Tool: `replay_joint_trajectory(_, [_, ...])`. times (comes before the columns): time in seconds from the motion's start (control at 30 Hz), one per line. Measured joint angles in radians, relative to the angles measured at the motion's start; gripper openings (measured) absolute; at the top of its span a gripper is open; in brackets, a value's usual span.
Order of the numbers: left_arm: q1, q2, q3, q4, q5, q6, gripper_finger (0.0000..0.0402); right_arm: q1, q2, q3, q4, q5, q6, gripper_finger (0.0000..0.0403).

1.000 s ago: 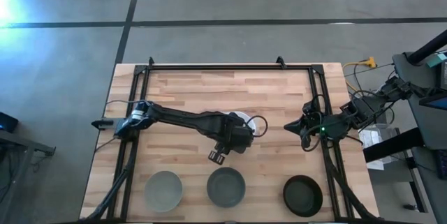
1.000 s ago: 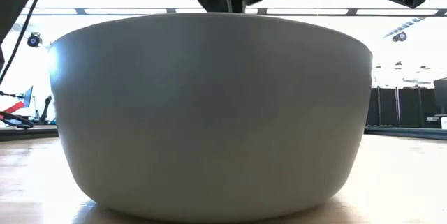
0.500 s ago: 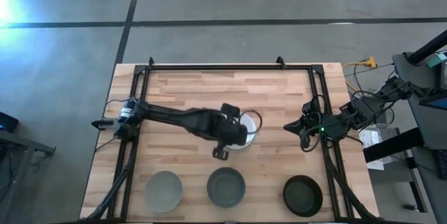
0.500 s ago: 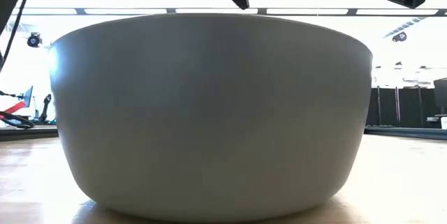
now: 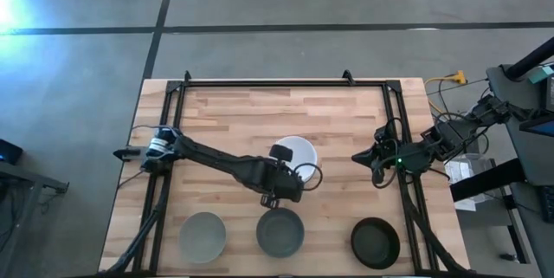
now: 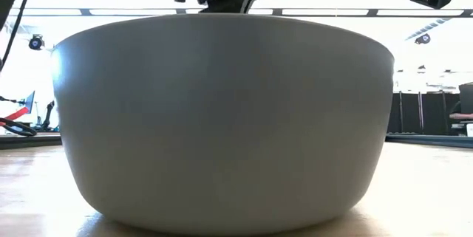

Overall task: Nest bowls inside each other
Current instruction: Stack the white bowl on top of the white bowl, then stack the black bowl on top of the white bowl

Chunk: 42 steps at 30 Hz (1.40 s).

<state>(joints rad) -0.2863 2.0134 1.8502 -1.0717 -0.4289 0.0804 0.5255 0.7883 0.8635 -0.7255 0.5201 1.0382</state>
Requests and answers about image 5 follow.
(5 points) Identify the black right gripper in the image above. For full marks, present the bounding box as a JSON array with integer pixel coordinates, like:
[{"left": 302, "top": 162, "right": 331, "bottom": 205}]
[{"left": 351, "top": 122, "right": 406, "bottom": 184}]

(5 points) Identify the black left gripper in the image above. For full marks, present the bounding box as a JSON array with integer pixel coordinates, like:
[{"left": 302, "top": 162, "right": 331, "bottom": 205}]
[{"left": 259, "top": 168, "right": 304, "bottom": 210}]

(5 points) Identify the dark grey bowl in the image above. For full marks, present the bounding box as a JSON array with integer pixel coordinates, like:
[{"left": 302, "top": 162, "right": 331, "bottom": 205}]
[{"left": 255, "top": 207, "right": 306, "bottom": 259}]

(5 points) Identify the white bowl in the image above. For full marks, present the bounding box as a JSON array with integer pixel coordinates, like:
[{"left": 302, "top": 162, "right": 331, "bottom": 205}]
[{"left": 271, "top": 135, "right": 319, "bottom": 183}]

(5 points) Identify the light grey bowl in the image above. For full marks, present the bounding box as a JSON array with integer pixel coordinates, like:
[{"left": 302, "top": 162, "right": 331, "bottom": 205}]
[{"left": 178, "top": 211, "right": 228, "bottom": 265}]

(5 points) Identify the black bowl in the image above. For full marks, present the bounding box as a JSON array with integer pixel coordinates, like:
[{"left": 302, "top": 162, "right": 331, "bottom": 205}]
[{"left": 350, "top": 217, "right": 402, "bottom": 270}]

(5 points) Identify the clear plastic container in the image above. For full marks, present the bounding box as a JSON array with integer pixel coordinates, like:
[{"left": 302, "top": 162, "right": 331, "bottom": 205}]
[{"left": 444, "top": 152, "right": 494, "bottom": 213}]

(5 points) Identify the black desk beam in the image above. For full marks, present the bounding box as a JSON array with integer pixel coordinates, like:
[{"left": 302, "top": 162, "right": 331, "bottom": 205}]
[{"left": 448, "top": 158, "right": 527, "bottom": 204}]

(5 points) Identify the grey desk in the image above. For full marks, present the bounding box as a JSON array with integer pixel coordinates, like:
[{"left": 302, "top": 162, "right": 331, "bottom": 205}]
[{"left": 486, "top": 63, "right": 554, "bottom": 278}]

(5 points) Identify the black screen with blue display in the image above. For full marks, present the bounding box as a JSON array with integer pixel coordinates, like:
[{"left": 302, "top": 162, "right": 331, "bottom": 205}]
[{"left": 519, "top": 112, "right": 554, "bottom": 139}]

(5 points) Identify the black keyboard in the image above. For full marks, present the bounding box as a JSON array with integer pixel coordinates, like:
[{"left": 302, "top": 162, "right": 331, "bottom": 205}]
[{"left": 538, "top": 184, "right": 554, "bottom": 223}]

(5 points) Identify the teal item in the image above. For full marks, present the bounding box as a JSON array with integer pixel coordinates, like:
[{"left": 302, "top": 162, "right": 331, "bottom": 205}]
[{"left": 528, "top": 65, "right": 554, "bottom": 85}]

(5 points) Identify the black pole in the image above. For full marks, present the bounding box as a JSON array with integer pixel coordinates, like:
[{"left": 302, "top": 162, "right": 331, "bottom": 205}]
[{"left": 505, "top": 37, "right": 554, "bottom": 81}]

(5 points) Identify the grey metal stand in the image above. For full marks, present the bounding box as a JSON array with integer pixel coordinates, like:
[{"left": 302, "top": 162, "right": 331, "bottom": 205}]
[{"left": 0, "top": 160, "right": 70, "bottom": 278}]

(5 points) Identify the black device with blue light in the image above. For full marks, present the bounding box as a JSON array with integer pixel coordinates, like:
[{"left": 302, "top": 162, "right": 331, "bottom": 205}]
[{"left": 0, "top": 138, "right": 24, "bottom": 165}]

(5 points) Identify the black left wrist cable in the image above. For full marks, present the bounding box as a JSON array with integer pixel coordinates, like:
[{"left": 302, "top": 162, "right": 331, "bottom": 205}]
[{"left": 293, "top": 162, "right": 325, "bottom": 192}]

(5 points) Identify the black aluminium table frame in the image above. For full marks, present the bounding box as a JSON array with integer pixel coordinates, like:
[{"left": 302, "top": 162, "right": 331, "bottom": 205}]
[{"left": 98, "top": 69, "right": 477, "bottom": 278}]

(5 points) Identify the yellow extension cord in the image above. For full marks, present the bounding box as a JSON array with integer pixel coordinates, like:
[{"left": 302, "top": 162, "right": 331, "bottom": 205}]
[{"left": 423, "top": 69, "right": 469, "bottom": 117}]

